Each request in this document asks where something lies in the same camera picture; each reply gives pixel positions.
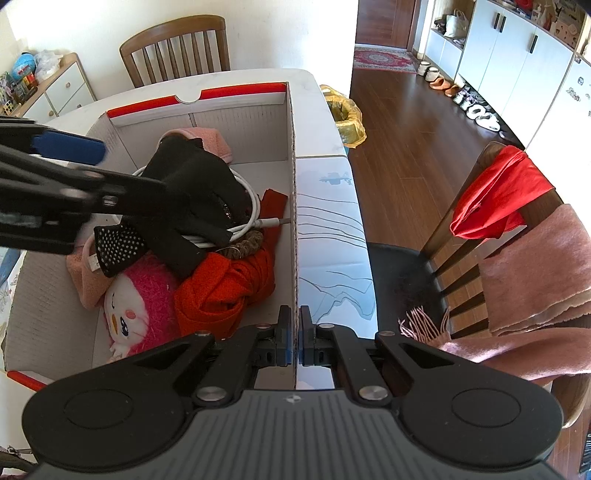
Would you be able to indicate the white tote bag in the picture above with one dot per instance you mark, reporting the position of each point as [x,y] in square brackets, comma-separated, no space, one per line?
[456,26]

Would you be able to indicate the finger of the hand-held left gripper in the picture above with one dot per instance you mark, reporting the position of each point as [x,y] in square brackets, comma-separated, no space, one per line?
[69,147]
[129,189]

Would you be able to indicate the red garment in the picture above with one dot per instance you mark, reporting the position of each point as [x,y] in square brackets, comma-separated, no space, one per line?
[498,194]

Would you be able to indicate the white wall cabinet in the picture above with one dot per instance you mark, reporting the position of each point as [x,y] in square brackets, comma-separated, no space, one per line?
[498,64]

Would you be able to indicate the red cardboard box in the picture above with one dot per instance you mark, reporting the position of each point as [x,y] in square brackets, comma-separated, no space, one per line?
[258,124]

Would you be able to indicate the clear plastic bag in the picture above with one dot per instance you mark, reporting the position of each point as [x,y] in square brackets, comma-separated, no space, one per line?
[48,64]

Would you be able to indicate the white and wood sideboard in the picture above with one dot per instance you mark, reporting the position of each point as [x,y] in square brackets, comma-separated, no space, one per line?
[69,85]

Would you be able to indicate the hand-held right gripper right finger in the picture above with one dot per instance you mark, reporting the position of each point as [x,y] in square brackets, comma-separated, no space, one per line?
[305,332]

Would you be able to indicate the brown entrance door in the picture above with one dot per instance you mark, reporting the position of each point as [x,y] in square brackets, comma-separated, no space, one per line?
[383,21]

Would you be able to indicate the pink fringed scarf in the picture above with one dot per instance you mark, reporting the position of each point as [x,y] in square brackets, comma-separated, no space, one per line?
[540,277]

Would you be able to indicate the black glove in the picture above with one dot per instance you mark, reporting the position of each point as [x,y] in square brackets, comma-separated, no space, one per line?
[198,170]

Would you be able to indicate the pink plush doll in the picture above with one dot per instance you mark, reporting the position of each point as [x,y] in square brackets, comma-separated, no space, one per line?
[147,286]

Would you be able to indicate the red knotted scarf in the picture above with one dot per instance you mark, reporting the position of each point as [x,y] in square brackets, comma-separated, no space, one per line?
[221,286]

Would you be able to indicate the wooden chair with black seat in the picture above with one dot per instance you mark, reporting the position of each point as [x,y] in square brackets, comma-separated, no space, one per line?
[406,277]

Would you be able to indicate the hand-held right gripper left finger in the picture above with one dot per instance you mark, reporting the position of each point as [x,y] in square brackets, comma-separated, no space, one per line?
[282,332]

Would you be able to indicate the pink fleece cloth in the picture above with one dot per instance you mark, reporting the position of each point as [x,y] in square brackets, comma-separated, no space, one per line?
[212,141]

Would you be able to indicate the yellow bag trash bin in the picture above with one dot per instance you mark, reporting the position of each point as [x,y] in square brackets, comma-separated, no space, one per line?
[353,129]

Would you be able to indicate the blue round toy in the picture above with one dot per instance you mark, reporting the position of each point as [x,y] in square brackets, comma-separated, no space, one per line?
[24,64]

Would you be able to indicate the wooden slat-back chair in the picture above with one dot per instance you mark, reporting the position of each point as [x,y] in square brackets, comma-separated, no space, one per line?
[166,32]

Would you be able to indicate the red patterned rug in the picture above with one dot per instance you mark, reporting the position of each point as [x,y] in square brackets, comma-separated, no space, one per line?
[383,59]

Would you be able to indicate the row of shoes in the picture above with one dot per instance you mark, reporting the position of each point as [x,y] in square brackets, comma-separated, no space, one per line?
[482,115]

